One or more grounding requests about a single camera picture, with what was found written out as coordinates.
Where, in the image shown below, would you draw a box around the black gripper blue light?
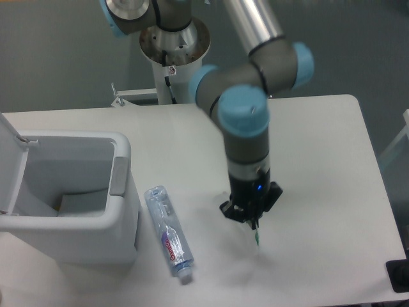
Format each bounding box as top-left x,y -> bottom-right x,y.
229,171 -> 283,230

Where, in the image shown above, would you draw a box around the white plastic wrapper bag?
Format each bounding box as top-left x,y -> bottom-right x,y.
217,190 -> 266,256

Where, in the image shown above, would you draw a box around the crushed clear plastic water bottle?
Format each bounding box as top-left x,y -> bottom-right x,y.
144,185 -> 194,285

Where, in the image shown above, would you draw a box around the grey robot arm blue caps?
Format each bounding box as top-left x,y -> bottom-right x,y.
100,1 -> 314,229

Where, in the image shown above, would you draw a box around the white open trash can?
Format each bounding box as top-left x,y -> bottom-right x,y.
1,118 -> 140,264

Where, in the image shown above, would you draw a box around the black device at table edge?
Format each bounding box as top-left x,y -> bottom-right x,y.
385,259 -> 408,293

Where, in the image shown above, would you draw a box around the glass white furniture at right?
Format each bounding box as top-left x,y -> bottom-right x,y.
378,110 -> 408,171

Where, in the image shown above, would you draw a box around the black cable on pedestal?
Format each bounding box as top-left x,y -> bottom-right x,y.
161,50 -> 178,105

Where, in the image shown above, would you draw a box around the white pedestal base frame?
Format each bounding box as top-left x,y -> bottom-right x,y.
111,83 -> 158,107

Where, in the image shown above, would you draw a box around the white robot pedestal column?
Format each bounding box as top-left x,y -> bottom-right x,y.
139,17 -> 210,105

